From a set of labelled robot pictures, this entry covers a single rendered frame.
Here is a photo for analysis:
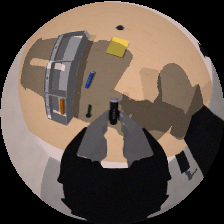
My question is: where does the yellow square pad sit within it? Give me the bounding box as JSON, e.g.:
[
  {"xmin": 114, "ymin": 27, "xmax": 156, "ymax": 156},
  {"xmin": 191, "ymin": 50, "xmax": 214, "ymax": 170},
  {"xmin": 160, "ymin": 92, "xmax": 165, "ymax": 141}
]
[{"xmin": 106, "ymin": 37, "xmax": 129, "ymax": 58}]

